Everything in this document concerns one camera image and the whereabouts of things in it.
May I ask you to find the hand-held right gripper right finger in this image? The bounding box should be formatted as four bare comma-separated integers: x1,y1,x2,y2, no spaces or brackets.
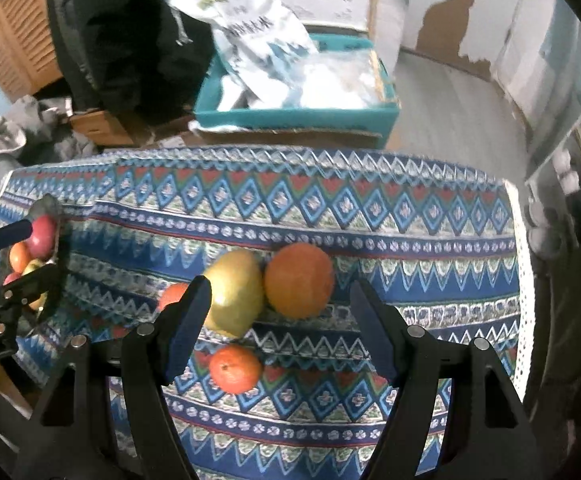
349,280,536,480

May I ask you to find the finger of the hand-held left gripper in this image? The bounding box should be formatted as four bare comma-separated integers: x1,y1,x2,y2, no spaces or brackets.
0,260,64,313
0,220,34,262

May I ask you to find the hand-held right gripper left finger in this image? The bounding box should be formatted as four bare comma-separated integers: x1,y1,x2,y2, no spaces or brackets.
13,275,214,480

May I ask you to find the small tangerine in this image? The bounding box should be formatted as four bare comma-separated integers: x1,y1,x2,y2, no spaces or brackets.
209,344,262,395
158,282,191,313

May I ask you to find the dark green glass bowl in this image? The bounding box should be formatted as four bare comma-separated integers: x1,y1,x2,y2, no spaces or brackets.
28,195,69,323

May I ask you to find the yellow-green pear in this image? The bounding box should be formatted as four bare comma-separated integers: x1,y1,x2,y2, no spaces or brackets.
203,250,266,339

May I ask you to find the large orange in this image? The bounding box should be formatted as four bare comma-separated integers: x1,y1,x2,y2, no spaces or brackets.
264,242,335,320

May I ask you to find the grey clothing pile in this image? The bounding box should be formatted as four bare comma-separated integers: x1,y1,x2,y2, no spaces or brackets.
8,95,102,167

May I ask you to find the wooden drawer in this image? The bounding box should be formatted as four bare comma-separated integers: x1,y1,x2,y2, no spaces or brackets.
68,110,144,149

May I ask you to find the blue patterned tablecloth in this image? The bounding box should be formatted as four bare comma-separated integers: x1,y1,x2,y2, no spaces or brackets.
0,145,536,480

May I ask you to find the teal box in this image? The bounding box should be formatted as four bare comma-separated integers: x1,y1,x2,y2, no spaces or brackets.
193,35,401,148

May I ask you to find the black hooded coat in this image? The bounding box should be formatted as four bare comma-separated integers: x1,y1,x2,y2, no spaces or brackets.
45,0,216,117

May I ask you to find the group of shoes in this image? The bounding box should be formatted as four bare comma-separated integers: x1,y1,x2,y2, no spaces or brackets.
530,150,581,261

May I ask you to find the clear plastic bag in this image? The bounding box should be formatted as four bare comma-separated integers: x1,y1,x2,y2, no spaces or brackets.
280,50,386,111

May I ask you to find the metal shoe rack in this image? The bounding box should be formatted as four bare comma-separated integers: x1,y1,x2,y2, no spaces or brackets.
523,85,581,261

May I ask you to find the white floral bag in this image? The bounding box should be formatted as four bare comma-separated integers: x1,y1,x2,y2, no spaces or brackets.
153,0,321,111

